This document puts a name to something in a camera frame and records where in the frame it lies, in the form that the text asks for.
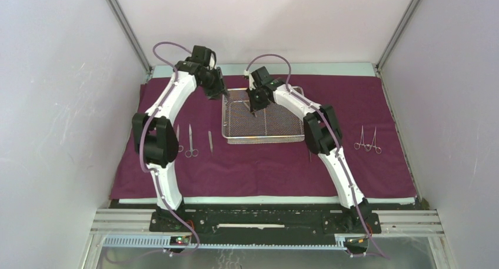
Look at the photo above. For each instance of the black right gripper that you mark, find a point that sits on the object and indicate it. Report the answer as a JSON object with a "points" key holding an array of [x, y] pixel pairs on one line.
{"points": [[255, 106]]}

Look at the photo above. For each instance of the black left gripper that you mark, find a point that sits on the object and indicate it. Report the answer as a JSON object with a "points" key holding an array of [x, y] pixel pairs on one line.
{"points": [[220, 88]]}

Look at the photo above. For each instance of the metal mesh instrument tray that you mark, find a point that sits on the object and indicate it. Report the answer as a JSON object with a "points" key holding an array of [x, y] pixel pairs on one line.
{"points": [[273, 124]]}

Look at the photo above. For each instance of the steel scalpel handle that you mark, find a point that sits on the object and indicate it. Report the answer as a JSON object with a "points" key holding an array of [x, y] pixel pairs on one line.
{"points": [[210, 142]]}

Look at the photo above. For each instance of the large steel ring scissors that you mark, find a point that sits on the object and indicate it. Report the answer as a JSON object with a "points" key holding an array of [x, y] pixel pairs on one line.
{"points": [[191, 151]]}

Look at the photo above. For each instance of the steel hemostat clamp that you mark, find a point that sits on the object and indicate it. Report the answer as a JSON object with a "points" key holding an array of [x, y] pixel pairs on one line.
{"points": [[361, 142]]}

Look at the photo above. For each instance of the steel surgical scissors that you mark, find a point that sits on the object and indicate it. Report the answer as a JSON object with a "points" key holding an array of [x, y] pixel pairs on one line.
{"points": [[177, 134]]}

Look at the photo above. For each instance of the steel surgical forceps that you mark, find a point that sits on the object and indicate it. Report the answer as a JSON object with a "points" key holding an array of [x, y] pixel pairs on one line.
{"points": [[374, 146]]}

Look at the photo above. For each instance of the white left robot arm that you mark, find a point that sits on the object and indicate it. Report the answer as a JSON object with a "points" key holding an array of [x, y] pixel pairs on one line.
{"points": [[155, 139]]}

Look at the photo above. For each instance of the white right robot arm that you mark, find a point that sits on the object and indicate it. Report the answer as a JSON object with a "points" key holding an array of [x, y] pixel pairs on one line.
{"points": [[322, 132]]}

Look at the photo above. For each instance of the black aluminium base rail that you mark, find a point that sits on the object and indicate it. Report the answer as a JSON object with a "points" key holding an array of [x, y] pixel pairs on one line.
{"points": [[264, 229]]}

